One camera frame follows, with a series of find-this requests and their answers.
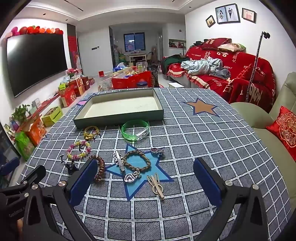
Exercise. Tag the green translucent bangle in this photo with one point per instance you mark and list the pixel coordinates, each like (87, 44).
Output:
(126, 136)

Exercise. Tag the red wall hanging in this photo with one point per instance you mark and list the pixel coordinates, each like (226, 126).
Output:
(73, 51)

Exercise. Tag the metal selfie stick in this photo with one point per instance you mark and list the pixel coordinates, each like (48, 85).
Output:
(253, 69)

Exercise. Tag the black bag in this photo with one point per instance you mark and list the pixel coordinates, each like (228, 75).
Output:
(153, 74)

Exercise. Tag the dark framed panel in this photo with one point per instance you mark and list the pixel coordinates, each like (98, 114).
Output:
(7, 143)

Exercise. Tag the purple silver charm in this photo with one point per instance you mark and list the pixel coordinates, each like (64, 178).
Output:
(156, 151)

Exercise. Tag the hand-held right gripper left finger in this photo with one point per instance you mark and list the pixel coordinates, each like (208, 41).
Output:
(84, 180)

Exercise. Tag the white table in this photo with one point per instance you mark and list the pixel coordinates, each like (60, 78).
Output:
(137, 57)

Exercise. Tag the colourful ball garland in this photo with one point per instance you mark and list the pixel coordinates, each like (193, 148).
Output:
(34, 30)

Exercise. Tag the grey crumpled cloth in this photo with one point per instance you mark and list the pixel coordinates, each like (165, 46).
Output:
(223, 73)

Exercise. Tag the red gift bag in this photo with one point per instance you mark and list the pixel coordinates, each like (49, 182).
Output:
(129, 81)

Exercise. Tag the grey-green shallow tray box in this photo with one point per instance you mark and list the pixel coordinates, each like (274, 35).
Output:
(122, 104)

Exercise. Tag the silver hair clip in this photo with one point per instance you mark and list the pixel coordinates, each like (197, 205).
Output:
(119, 161)

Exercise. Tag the medium photo frame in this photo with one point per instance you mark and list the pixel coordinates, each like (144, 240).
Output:
(248, 15)

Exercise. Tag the potted green plant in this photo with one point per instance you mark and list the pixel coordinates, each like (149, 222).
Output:
(20, 112)

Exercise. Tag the glass coffee table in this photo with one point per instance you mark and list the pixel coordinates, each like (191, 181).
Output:
(105, 81)

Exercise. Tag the red printed pillow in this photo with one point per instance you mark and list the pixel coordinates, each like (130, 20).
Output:
(215, 42)

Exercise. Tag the black television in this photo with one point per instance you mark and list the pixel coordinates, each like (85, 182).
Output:
(34, 62)

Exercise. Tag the light green sofa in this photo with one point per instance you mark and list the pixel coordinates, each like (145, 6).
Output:
(249, 115)

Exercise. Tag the stack of red gift boxes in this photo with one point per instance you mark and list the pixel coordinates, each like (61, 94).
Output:
(71, 92)

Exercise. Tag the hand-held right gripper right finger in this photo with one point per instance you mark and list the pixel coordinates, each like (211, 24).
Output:
(208, 183)

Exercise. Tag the large double photo frame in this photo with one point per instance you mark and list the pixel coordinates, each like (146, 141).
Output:
(227, 13)

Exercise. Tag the lime green box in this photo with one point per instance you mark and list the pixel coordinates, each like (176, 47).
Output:
(52, 117)

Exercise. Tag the orange box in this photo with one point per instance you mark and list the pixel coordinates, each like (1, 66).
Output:
(35, 133)

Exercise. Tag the gold rabbit-ear hair clip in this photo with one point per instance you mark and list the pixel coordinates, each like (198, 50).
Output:
(158, 188)

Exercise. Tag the light blue crumpled blanket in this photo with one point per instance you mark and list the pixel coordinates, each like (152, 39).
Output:
(201, 66)

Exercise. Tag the pink flower bouquet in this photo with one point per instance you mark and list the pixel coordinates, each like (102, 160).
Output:
(73, 72)

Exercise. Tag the green plastic bag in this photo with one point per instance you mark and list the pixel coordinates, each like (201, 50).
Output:
(24, 146)

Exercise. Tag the black hair clip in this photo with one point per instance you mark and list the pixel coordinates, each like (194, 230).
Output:
(70, 168)

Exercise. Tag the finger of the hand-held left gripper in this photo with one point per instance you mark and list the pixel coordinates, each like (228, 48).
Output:
(34, 173)
(9, 165)

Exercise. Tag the red embroidered cushion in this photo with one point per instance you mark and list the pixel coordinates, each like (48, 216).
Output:
(283, 127)

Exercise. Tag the dark green cloth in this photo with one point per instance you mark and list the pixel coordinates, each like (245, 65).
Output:
(170, 62)

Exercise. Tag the small black photo frame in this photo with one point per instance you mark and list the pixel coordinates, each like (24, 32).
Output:
(210, 21)

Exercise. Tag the red printed sofa blanket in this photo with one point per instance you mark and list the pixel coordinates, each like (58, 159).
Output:
(242, 69)

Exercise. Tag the floral pillow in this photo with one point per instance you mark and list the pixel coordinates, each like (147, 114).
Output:
(232, 47)

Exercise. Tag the grey plaid star tablecloth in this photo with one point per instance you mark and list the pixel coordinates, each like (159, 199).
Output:
(196, 139)

